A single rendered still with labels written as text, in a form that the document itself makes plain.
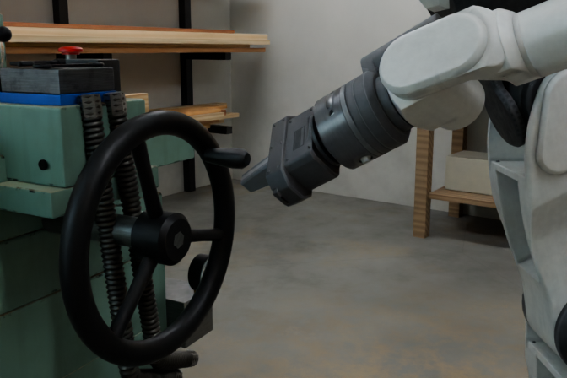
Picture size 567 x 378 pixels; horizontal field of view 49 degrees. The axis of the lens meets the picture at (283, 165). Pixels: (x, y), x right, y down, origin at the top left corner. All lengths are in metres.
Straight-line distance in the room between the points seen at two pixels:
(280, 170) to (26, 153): 0.29
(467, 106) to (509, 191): 0.37
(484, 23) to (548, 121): 0.30
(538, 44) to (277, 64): 4.10
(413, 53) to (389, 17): 3.57
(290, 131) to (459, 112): 0.19
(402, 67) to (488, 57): 0.08
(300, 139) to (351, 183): 3.71
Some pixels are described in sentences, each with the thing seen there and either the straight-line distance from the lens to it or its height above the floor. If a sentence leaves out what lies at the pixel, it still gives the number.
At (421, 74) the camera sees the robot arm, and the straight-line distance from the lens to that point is 0.61.
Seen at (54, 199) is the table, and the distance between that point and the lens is 0.72.
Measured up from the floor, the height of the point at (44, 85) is 0.98.
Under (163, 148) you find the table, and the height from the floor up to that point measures 0.87.
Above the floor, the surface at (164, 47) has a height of 1.03.
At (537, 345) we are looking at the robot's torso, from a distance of 1.15.
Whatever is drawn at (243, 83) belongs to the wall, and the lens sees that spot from 4.85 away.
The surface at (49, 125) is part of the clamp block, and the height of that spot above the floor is 0.94.
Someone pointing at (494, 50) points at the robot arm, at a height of 1.02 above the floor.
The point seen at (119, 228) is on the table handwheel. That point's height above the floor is 0.82.
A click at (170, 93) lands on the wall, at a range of 4.45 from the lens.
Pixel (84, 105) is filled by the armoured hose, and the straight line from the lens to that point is 0.73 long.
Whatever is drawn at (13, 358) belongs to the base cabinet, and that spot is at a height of 0.65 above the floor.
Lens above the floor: 1.02
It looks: 11 degrees down
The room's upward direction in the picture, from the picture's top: straight up
